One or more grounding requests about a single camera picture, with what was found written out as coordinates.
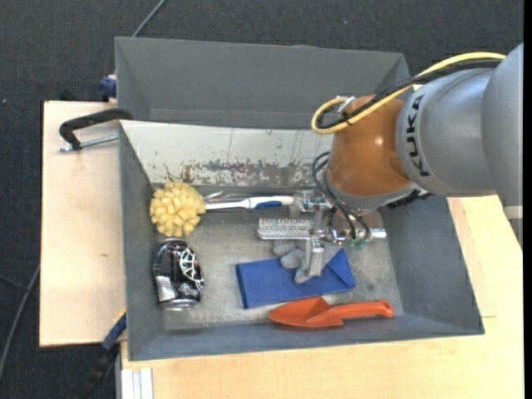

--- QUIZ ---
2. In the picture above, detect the crushed black drink can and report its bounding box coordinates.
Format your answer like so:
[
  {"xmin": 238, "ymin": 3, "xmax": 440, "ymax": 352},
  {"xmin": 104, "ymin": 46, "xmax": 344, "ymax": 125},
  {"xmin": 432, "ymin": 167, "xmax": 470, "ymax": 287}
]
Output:
[{"xmin": 151, "ymin": 238, "xmax": 206, "ymax": 312}]

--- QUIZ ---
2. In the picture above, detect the silver metal brush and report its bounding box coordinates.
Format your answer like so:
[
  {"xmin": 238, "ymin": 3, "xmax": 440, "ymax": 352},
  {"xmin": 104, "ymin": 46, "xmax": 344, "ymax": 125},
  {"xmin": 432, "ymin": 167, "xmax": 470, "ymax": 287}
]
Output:
[{"xmin": 255, "ymin": 217, "xmax": 388, "ymax": 242}]

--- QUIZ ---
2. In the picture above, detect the grey glove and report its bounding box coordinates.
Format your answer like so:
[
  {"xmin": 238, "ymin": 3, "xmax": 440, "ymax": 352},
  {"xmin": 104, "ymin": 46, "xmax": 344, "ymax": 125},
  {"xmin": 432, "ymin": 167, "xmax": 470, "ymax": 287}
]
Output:
[{"xmin": 272, "ymin": 239, "xmax": 322, "ymax": 284}]

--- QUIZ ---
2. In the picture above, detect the pale wood board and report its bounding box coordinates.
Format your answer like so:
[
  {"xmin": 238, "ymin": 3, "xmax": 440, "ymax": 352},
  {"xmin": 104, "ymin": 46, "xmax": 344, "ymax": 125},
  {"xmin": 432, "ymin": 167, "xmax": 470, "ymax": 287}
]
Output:
[{"xmin": 39, "ymin": 100, "xmax": 128, "ymax": 347}]

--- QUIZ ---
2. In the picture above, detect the yellow sponge brush white handle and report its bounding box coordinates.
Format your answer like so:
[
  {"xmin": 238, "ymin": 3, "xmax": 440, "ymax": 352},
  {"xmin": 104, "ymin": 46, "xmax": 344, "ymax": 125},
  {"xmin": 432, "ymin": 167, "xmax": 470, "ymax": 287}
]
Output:
[{"xmin": 149, "ymin": 181, "xmax": 297, "ymax": 238}]

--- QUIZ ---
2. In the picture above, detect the orange plastic scoop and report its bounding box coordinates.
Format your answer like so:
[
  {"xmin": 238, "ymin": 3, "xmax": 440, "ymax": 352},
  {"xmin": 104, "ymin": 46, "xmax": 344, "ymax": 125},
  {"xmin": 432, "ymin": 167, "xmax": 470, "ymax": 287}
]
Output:
[{"xmin": 267, "ymin": 296, "xmax": 395, "ymax": 329}]

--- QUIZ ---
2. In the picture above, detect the grey metal bin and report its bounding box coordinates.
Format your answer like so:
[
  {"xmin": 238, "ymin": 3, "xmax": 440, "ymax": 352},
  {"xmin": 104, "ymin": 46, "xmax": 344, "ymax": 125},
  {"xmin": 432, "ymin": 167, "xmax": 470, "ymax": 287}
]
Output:
[{"xmin": 114, "ymin": 36, "xmax": 486, "ymax": 362}]

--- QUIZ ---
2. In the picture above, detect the blue folded cloth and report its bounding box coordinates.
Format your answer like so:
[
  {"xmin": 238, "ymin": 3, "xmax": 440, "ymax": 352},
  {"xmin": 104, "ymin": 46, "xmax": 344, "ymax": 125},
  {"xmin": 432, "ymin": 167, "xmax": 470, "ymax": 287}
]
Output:
[{"xmin": 235, "ymin": 247, "xmax": 357, "ymax": 310}]

